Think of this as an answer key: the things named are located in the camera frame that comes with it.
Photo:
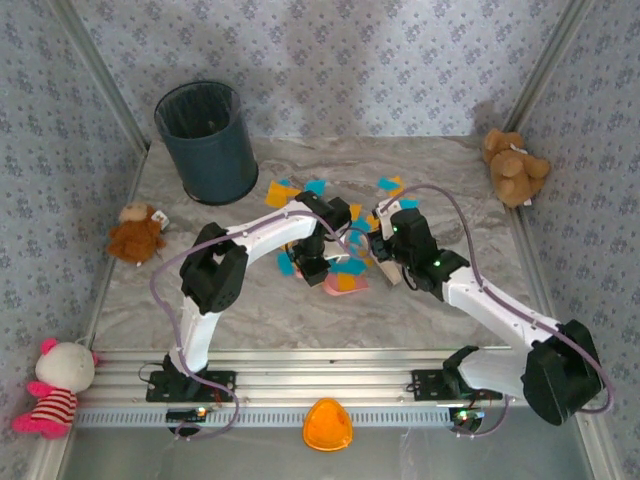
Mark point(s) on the blue paper scrap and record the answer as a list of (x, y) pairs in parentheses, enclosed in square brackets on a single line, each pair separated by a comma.
[(285, 183), (316, 186), (385, 184), (357, 267), (410, 203), (285, 264), (360, 226)]

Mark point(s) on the orange paper scrap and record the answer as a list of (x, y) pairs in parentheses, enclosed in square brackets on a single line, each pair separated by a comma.
[(356, 211), (396, 180), (372, 222), (276, 196), (347, 282)]

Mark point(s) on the pink plastic dustpan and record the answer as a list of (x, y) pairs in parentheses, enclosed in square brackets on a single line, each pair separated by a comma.
[(350, 292)]

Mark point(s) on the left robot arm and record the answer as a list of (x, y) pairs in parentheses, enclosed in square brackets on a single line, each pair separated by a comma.
[(270, 232)]

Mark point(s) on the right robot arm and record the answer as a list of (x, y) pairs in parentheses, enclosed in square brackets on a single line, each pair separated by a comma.
[(500, 310)]

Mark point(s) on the tan teddy bear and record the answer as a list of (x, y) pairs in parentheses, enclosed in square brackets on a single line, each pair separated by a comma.
[(510, 170)]

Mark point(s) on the dark blue waste bin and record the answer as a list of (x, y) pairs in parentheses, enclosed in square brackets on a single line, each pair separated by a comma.
[(215, 160)]

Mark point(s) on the orange triangular plastic lid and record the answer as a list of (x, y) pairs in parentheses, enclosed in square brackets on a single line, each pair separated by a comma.
[(327, 427)]

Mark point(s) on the brown monkey plush toy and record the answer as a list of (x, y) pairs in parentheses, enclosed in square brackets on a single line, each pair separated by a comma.
[(135, 237)]

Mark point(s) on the small circuit board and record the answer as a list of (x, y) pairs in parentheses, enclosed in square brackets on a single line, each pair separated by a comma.
[(467, 415), (185, 414)]

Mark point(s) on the white and pink plush toy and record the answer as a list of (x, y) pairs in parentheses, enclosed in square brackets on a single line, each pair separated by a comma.
[(62, 367)]

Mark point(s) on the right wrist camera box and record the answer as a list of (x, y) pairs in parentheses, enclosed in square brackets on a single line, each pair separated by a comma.
[(385, 220)]

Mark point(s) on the aluminium mounting rail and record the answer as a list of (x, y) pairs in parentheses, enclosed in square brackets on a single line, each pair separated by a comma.
[(325, 375)]

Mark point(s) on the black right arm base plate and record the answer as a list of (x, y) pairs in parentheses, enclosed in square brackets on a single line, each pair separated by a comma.
[(425, 385)]

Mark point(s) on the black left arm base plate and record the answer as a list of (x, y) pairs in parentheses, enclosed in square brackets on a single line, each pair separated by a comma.
[(160, 392)]

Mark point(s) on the aluminium frame post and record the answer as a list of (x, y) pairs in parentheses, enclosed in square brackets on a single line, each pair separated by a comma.
[(550, 65)]

